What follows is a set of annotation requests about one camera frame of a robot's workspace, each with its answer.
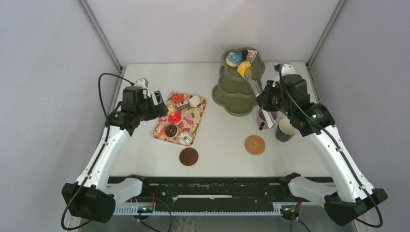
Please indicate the chocolate sprinkled donut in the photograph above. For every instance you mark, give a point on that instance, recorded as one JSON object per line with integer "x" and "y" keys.
{"x": 171, "y": 130}

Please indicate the white swirl roll cake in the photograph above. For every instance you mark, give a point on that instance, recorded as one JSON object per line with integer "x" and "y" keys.
{"x": 194, "y": 101}

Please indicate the white slotted cable duct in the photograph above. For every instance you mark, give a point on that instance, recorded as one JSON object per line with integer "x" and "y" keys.
{"x": 134, "y": 210}

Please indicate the green three-tier stand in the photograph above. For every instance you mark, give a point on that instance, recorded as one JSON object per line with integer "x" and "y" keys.
{"x": 232, "y": 92}

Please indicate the coral sprinkled donut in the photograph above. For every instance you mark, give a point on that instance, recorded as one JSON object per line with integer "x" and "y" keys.
{"x": 177, "y": 98}

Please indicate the white chocolate-striped donut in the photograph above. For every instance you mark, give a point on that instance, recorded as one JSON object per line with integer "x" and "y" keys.
{"x": 185, "y": 138}

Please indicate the dark cup white interior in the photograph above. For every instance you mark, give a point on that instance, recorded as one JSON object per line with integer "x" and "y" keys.
{"x": 285, "y": 131}

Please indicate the purple mug black handle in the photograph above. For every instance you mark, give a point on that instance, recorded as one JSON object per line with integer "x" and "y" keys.
{"x": 262, "y": 123}

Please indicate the blue glazed donut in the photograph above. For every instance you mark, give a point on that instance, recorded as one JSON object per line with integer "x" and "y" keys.
{"x": 233, "y": 59}

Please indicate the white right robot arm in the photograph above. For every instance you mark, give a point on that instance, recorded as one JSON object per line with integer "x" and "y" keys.
{"x": 352, "y": 195}

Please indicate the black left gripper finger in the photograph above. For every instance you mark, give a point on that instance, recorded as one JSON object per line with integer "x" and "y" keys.
{"x": 158, "y": 97}
{"x": 158, "y": 110}

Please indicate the yellow swirl roll cake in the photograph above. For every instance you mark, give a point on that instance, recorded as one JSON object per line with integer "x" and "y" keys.
{"x": 243, "y": 67}

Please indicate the chocolate cherry cake slice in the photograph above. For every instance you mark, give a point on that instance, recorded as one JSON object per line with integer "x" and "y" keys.
{"x": 182, "y": 105}

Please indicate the pink layered cake slice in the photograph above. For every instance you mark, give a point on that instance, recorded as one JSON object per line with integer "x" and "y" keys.
{"x": 159, "y": 130}

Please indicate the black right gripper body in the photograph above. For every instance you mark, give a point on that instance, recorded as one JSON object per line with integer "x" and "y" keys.
{"x": 273, "y": 101}

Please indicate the dark wooden coaster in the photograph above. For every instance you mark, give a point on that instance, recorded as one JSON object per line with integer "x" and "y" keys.
{"x": 188, "y": 156}

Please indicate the silver metal tongs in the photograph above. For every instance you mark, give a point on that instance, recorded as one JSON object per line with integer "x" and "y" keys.
{"x": 248, "y": 76}

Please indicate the red glazed flower donut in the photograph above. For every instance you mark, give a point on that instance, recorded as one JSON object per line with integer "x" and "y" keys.
{"x": 174, "y": 118}

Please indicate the woven rattan coaster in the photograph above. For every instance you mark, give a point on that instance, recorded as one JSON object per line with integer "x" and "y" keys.
{"x": 254, "y": 145}

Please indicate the triangular fruit cake slice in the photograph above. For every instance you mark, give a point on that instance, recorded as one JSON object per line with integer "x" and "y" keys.
{"x": 251, "y": 55}

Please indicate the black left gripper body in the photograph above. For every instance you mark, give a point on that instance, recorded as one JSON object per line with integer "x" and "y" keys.
{"x": 147, "y": 110}

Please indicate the yellow cream cake ball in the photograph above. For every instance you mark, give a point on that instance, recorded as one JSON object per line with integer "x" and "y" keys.
{"x": 171, "y": 109}

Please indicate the floral dessert tray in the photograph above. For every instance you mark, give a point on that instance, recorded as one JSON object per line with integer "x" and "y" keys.
{"x": 181, "y": 124}

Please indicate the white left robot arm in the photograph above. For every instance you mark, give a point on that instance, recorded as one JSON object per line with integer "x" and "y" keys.
{"x": 89, "y": 197}

